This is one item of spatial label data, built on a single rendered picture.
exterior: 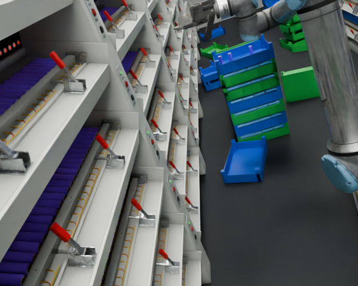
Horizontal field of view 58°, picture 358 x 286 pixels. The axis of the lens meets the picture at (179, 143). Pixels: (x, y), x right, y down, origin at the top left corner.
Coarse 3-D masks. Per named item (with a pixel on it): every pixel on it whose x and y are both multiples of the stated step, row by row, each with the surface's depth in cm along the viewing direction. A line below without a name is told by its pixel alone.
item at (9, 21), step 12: (0, 0) 49; (12, 0) 49; (24, 0) 53; (36, 0) 57; (48, 0) 61; (60, 0) 67; (72, 0) 74; (0, 12) 46; (12, 12) 49; (24, 12) 53; (36, 12) 57; (48, 12) 62; (0, 24) 46; (12, 24) 49; (24, 24) 53; (0, 36) 46
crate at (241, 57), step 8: (256, 40) 183; (264, 40) 180; (240, 48) 185; (248, 48) 185; (256, 48) 185; (264, 48) 183; (272, 48) 166; (216, 56) 185; (224, 56) 187; (232, 56) 187; (240, 56) 185; (248, 56) 167; (256, 56) 168; (264, 56) 168; (272, 56) 168; (216, 64) 169; (224, 64) 169; (232, 64) 169; (240, 64) 170; (248, 64) 170; (224, 72) 172
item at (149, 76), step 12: (132, 48) 150; (144, 48) 148; (156, 48) 149; (144, 60) 142; (156, 60) 143; (144, 72) 130; (156, 72) 133; (132, 84) 119; (144, 84) 119; (144, 96) 110; (144, 108) 102
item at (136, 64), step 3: (141, 51) 145; (138, 54) 141; (141, 54) 141; (147, 54) 146; (138, 57) 138; (141, 57) 142; (135, 60) 134; (138, 60) 134; (135, 63) 131; (138, 63) 133; (132, 66) 128; (135, 66) 128; (138, 66) 133; (141, 66) 132; (132, 69) 125; (135, 69) 126; (138, 69) 129; (129, 72) 122; (135, 72) 127; (129, 75) 119; (138, 75) 123; (129, 78) 117; (132, 78) 120; (135, 81) 118
